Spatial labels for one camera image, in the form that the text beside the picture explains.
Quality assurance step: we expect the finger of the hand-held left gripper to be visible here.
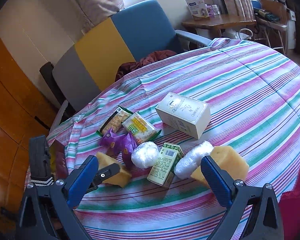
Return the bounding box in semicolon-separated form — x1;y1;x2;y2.
86;164;121;193
29;135;54;187

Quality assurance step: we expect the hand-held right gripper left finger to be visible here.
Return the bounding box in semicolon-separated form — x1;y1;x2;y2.
16;155;99;240

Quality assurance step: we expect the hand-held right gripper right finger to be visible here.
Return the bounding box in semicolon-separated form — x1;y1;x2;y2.
200;155;284;240

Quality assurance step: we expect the yellow sponge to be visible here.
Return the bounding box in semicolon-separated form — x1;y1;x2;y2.
96;152;131;188
191;145;250;189

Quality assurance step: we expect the dark red gift box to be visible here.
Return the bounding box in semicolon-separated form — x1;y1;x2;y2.
50;140;69;180

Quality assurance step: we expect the white plastic bag roll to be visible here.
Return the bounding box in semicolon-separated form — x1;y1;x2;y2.
174;140;214;180

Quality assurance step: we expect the purple snack packet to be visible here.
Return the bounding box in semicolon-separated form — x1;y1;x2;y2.
99;128;125;155
121;132;138;169

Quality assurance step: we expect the white plastic bag ball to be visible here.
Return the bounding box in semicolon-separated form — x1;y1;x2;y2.
131;141;160;168

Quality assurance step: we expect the green and cream box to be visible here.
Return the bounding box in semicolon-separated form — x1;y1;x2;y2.
147;142;184;188

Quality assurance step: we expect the clear brown cracker packet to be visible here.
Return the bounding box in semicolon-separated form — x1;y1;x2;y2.
99;106;133;137

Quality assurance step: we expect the cracker packet with green label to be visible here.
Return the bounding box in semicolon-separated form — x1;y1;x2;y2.
122;112;161;144

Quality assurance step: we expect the cream cardboard box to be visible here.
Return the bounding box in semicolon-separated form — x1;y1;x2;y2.
155;92;211;140

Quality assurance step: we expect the red fuzzy cloth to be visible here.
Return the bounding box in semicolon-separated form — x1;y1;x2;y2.
277;155;300;240

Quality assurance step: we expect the striped tablecloth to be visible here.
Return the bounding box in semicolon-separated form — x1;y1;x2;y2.
25;38;300;240

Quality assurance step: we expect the dark red cloth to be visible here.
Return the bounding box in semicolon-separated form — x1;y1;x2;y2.
115;50;178;82

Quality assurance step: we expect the blue yellow grey armchair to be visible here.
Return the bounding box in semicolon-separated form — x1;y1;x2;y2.
52;0;213;113

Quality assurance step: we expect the wooden side table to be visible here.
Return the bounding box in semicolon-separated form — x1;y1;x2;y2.
181;14;257;40

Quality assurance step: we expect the pale patterned curtain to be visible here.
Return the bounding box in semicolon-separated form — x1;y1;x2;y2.
59;0;125;34

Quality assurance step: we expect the white printed box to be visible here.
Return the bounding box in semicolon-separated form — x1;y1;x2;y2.
184;0;210;21

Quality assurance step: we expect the wooden chair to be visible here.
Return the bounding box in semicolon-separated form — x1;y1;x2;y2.
255;0;297;53

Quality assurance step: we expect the striped curtain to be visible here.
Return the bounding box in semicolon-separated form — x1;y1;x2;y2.
216;0;255;22

